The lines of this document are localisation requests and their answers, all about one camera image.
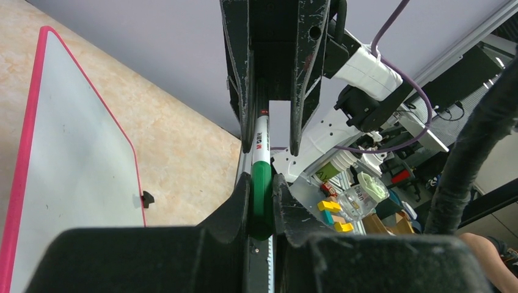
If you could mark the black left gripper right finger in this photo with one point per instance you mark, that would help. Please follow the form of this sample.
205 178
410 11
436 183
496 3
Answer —
297 263

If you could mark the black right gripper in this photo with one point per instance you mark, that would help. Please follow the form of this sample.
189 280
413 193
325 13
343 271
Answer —
284 39

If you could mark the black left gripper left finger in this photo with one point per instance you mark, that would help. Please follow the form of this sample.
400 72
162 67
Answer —
222 254

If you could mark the green whiteboard marker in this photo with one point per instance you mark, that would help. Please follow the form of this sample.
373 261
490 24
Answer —
260 204

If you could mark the pink framed whiteboard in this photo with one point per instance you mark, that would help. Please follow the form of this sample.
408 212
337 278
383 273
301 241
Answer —
75 167

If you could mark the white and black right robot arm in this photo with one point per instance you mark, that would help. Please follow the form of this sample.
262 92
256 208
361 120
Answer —
373 91

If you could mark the black whiteboard foot clip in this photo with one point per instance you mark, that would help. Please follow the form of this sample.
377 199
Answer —
147 199

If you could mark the yellow toy block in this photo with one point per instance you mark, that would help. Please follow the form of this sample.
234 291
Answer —
330 206

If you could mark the clear plastic cup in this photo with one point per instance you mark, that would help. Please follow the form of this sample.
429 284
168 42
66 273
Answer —
361 199

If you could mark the aluminium frame rail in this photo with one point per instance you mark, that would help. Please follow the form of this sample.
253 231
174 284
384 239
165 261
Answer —
504 17

